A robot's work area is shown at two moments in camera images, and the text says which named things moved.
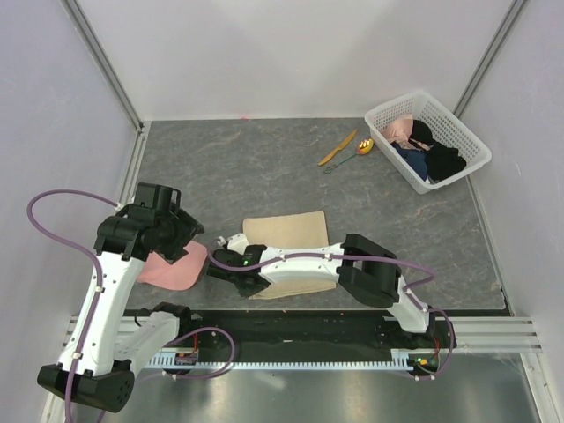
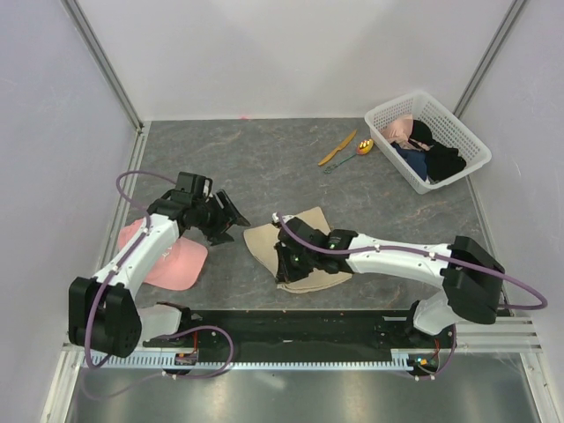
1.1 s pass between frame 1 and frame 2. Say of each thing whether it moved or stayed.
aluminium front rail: stayed
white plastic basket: stayed
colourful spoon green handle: stayed
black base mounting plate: stayed
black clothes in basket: stayed
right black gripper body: moved
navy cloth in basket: stayed
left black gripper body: moved
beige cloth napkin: moved
